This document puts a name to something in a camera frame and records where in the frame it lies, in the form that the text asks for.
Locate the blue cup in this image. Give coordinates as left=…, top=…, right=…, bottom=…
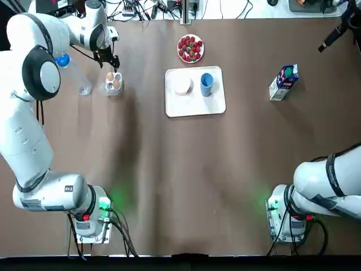
left=200, top=72, right=214, bottom=97

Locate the red strawberry pile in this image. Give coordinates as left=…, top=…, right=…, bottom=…
left=178, top=36, right=204, bottom=62

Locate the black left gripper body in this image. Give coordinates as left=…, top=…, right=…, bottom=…
left=94, top=46, right=115, bottom=61

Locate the blue white milk carton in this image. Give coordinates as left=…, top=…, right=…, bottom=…
left=268, top=63, right=300, bottom=102

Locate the black box red logo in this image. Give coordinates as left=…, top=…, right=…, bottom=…
left=36, top=0, right=70, bottom=11

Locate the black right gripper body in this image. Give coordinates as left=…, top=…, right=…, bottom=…
left=338, top=5, right=361, bottom=36

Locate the clear bottle blue cap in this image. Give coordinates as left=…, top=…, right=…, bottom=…
left=55, top=53, right=93, bottom=96

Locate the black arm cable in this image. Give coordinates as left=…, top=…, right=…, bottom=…
left=35, top=97, right=46, bottom=126

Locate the white round plate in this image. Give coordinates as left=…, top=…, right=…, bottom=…
left=177, top=34, right=205, bottom=63

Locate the clear plastic egg box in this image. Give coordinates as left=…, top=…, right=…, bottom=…
left=98, top=71, right=124, bottom=97

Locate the aluminium post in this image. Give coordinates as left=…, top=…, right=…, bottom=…
left=181, top=0, right=196, bottom=25

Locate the black base cable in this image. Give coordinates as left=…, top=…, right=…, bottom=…
left=266, top=213, right=328, bottom=256
left=105, top=204, right=139, bottom=257

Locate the grey desk mat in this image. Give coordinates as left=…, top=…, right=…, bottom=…
left=288, top=0, right=339, bottom=14

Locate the white rectangular tray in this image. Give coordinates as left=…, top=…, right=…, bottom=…
left=165, top=65, right=227, bottom=118

